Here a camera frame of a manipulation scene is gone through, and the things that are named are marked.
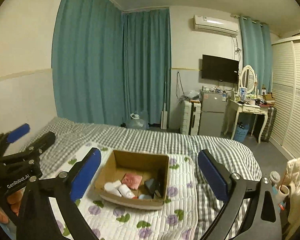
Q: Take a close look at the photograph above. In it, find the black box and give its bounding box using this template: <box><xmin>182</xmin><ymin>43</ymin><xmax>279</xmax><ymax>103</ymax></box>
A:
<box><xmin>144</xmin><ymin>178</ymin><xmax>162</xmax><ymax>199</ymax></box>

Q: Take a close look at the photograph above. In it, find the white power adapter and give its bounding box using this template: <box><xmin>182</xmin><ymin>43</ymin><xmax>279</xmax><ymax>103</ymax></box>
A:
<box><xmin>104</xmin><ymin>180</ymin><xmax>122</xmax><ymax>197</ymax></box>

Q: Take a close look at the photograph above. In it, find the red rose pattern wallet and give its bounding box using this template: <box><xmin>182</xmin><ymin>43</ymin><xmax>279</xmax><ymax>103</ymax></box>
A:
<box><xmin>121</xmin><ymin>173</ymin><xmax>142</xmax><ymax>190</ymax></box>

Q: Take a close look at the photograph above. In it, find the person's left hand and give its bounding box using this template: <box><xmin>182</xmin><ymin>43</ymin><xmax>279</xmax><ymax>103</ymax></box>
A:
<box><xmin>0</xmin><ymin>188</ymin><xmax>26</xmax><ymax>224</ymax></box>

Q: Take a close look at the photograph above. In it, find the grey checked bed cover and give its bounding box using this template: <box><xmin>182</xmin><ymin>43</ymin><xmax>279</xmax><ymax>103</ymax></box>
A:
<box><xmin>32</xmin><ymin>118</ymin><xmax>262</xmax><ymax>239</ymax></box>

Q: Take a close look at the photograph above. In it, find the blue laundry basket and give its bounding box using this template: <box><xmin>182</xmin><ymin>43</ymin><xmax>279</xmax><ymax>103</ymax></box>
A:
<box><xmin>234</xmin><ymin>122</ymin><xmax>250</xmax><ymax>142</ymax></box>

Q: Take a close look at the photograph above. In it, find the cream padded jacket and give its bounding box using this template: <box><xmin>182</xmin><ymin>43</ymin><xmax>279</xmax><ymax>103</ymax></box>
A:
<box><xmin>283</xmin><ymin>158</ymin><xmax>300</xmax><ymax>239</ymax></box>

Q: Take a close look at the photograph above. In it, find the white floral quilted mat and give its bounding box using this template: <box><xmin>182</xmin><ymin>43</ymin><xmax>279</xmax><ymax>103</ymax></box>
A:
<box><xmin>43</xmin><ymin>142</ymin><xmax>206</xmax><ymax>240</ymax></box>

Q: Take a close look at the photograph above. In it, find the white dressing table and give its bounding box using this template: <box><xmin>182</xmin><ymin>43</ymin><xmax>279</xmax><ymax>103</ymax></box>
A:
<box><xmin>223</xmin><ymin>99</ymin><xmax>268</xmax><ymax>144</ymax></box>

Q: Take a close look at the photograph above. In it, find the grey mini fridge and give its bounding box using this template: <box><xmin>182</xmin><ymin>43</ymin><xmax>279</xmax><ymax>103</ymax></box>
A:
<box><xmin>198</xmin><ymin>90</ymin><xmax>227</xmax><ymax>137</ymax></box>

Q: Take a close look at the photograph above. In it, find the dark suitcase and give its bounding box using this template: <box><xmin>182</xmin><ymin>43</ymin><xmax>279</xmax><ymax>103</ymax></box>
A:
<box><xmin>261</xmin><ymin>107</ymin><xmax>277</xmax><ymax>142</ymax></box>

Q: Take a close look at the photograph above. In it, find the white suitcase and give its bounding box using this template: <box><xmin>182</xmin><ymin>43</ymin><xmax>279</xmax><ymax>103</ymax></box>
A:
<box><xmin>180</xmin><ymin>100</ymin><xmax>201</xmax><ymax>135</ymax></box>

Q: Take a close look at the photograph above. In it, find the brown cardboard box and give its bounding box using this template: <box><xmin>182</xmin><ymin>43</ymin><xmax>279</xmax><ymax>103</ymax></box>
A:
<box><xmin>94</xmin><ymin>150</ymin><xmax>170</xmax><ymax>211</ymax></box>

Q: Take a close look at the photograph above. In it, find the clear water jug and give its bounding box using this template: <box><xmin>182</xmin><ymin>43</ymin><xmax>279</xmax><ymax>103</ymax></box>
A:
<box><xmin>127</xmin><ymin>112</ymin><xmax>149</xmax><ymax>130</ymax></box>

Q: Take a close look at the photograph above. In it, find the white tube with print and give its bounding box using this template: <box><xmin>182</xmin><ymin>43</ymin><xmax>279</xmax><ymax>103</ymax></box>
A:
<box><xmin>118</xmin><ymin>184</ymin><xmax>136</xmax><ymax>199</ymax></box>

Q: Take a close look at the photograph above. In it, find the large teal curtain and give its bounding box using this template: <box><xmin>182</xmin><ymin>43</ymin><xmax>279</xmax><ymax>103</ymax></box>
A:
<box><xmin>51</xmin><ymin>0</ymin><xmax>171</xmax><ymax>126</ymax></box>

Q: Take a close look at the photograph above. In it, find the white oval mirror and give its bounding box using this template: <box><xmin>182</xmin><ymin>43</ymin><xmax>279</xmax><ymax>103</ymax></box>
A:
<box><xmin>239</xmin><ymin>65</ymin><xmax>257</xmax><ymax>94</ymax></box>

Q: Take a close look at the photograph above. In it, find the narrow teal curtain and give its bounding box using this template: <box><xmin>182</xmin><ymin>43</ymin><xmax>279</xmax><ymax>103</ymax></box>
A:
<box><xmin>239</xmin><ymin>16</ymin><xmax>273</xmax><ymax>92</ymax></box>

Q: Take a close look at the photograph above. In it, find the white louvred wardrobe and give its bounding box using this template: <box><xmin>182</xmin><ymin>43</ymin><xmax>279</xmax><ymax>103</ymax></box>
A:
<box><xmin>271</xmin><ymin>36</ymin><xmax>300</xmax><ymax>158</ymax></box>

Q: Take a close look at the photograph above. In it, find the white air conditioner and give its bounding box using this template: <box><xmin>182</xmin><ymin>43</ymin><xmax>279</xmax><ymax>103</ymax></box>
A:
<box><xmin>193</xmin><ymin>15</ymin><xmax>239</xmax><ymax>36</ymax></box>

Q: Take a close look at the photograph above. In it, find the black wall television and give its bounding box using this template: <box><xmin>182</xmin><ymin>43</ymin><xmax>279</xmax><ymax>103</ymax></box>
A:
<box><xmin>202</xmin><ymin>55</ymin><xmax>239</xmax><ymax>83</ymax></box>

